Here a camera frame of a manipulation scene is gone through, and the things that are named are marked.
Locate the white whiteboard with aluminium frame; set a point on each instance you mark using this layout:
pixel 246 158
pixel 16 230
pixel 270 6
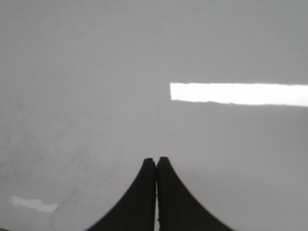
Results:
pixel 85 98

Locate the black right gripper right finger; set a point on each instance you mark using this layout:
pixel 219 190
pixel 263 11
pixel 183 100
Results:
pixel 178 210

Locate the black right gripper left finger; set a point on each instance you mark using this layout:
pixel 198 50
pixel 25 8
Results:
pixel 135 211

